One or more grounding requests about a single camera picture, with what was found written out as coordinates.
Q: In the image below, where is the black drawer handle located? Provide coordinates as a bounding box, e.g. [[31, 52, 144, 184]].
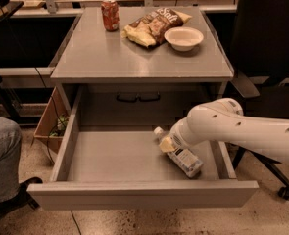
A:
[[116, 92, 161, 103]]

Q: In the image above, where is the red soda can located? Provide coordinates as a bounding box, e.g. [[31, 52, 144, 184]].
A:
[[101, 0, 120, 31]]

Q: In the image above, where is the blue plastic water bottle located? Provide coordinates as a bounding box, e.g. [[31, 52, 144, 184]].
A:
[[154, 126, 203, 178]]

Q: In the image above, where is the person leg in jeans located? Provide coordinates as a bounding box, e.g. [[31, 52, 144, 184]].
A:
[[0, 117, 22, 203]]

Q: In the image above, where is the white paper bowl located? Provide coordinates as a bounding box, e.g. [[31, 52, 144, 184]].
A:
[[165, 26, 204, 52]]

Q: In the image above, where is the brown chip bag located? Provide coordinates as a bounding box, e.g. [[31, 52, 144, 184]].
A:
[[120, 7, 192, 48]]

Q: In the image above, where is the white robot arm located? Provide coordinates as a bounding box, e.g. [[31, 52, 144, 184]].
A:
[[159, 98, 289, 165]]

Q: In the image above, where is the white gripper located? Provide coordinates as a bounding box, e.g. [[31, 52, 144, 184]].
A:
[[159, 117, 197, 153]]

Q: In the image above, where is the black shoe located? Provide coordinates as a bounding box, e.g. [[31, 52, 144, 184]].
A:
[[0, 177, 42, 219]]

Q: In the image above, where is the black office chair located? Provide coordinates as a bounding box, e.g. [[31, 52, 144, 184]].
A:
[[220, 0, 289, 202]]

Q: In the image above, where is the grey open drawer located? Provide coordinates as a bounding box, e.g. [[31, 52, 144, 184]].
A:
[[28, 85, 259, 211]]

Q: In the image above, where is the grey cabinet counter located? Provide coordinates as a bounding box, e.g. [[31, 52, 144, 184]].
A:
[[51, 7, 234, 110]]

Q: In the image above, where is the cardboard box with items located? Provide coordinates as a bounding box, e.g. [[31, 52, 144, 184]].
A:
[[34, 88, 68, 153]]

